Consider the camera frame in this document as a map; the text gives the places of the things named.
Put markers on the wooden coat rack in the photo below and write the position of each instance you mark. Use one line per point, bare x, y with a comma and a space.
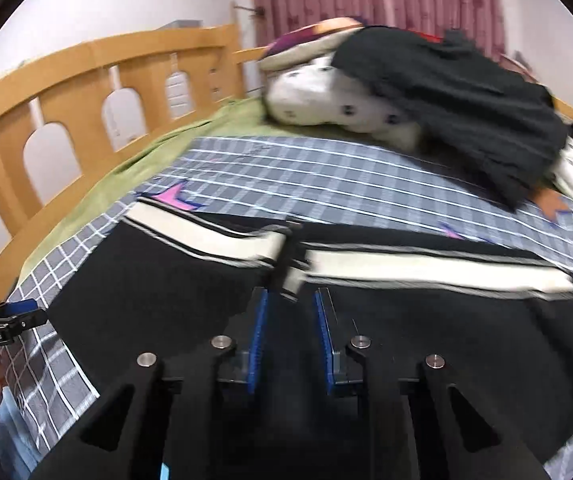
246, 10

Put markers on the grey checked bedsheet with stars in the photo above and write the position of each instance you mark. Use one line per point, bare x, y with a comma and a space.
316, 175

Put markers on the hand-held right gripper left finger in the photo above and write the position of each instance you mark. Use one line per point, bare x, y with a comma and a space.
259, 340

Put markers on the grey box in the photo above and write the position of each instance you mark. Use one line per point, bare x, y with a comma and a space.
181, 23

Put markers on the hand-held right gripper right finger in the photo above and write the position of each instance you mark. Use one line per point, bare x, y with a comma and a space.
327, 340

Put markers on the pile of black clothes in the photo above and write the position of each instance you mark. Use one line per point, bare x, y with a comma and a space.
441, 100

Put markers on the pink framed board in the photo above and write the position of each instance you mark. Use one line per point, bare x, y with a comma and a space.
518, 65

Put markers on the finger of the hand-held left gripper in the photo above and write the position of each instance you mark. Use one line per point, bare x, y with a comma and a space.
21, 317

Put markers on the light blue cloth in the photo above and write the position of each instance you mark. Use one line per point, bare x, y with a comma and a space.
11, 425

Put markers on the wooden bed frame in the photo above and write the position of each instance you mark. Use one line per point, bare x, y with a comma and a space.
66, 75

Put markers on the black pants with white stripe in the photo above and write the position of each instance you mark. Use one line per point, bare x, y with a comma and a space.
141, 280

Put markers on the green blanket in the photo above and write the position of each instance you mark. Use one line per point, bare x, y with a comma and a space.
131, 170

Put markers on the red box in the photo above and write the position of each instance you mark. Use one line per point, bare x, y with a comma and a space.
426, 36

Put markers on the purple patterned pillow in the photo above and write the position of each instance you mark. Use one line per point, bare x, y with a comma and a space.
306, 42

